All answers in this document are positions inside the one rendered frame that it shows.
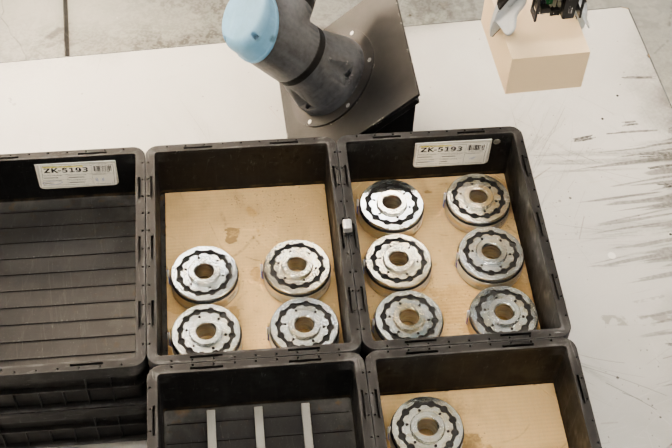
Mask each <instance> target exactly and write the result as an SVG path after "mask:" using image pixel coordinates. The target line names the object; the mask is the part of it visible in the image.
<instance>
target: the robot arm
mask: <svg viewBox="0 0 672 448"><path fill-rule="evenodd" d="M526 1H527V0H497V4H496V7H495V9H494V12H493V15H492V19H491V23H490V36H491V37H493V36H494V35H495V34H496V33H497V32H498V31H499V30H500V28H501V29H502V30H503V32H504V33H505V34H506V35H507V36H510V35H511V34H512V33H513V32H514V31H515V29H516V22H517V16H518V14H519V13H520V11H521V10H522V9H523V8H524V6H525V5H526ZM315 2H316V0H230V1H229V2H228V4H227V6H226V9H225V12H224V15H223V19H222V34H223V38H224V40H225V42H226V44H227V46H228V47H229V48H230V49H231V50H232V51H234V52H235V53H237V55H238V56H239V57H240V58H241V59H243V60H244V61H246V62H248V63H251V64H252V65H254V66H255V67H257V68H258V69H260V70H261V71H263V72H264V73H266V74H267V75H269V76H270V77H272V78H273V79H275V80H276V81H278V82H279V83H281V84H282V85H284V87H285V88H286V90H287V91H288V93H289V94H290V96H291V97H292V98H293V100H294V101H295V103H296V104H297V105H298V107H299V108H301V109H302V110H303V111H305V112H306V113H308V114H309V115H312V116H324V115H327V114H329V113H331V112H333V111H335V110H336V109H338V108H339V107H340V106H342V105H343V104H344V103H345V102H346V101H347V100H348V99H349V97H350V96H351V95H352V93H353V92H354V91H355V89H356V87H357V85H358V83H359V81H360V79H361V76H362V73H363V69H364V53H363V50H362V48H361V46H360V45H359V44H358V43H357V42H355V41H354V40H352V39H351V38H349V37H347V36H345V35H341V34H337V33H333V32H329V31H325V30H322V29H320V28H319V27H318V26H316V25H315V24H313V23H312V22H311V21H310V18H311V15H312V12H313V8H314V6H315ZM534 6H535V9H536V11H535V9H534ZM530 12H531V15H532V18H533V21H534V22H536V20H537V15H538V14H540V15H543V14H545V13H550V16H555V15H559V14H560V16H561V18H562V19H570V18H574V15H575V17H576V19H578V22H579V24H580V27H581V29H583V28H584V26H585V23H586V25H587V27H588V29H589V28H590V25H589V22H588V19H587V0H532V5H531V9H530Z"/></svg>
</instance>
